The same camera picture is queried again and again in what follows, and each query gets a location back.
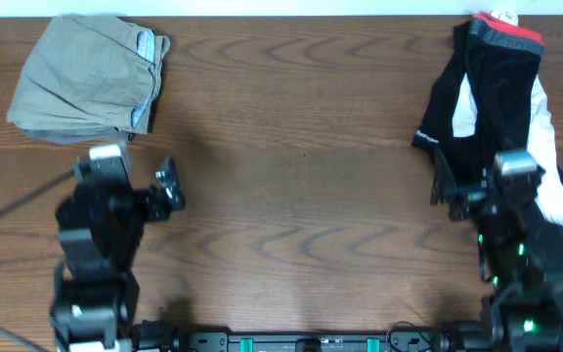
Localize black leggings red waistband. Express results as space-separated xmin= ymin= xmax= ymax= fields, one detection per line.
xmin=464 ymin=13 xmax=544 ymax=172

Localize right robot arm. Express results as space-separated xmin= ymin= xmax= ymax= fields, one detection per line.
xmin=430 ymin=150 xmax=563 ymax=351

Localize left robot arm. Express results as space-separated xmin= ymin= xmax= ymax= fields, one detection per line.
xmin=50 ymin=155 xmax=186 ymax=351

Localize black white t-shirt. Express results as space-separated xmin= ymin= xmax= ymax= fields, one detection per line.
xmin=411 ymin=19 xmax=563 ymax=225

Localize folded khaki pants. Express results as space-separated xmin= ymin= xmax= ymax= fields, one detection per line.
xmin=7 ymin=15 xmax=171 ymax=144

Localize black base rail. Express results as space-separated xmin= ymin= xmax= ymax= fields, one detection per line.
xmin=132 ymin=320 xmax=488 ymax=352

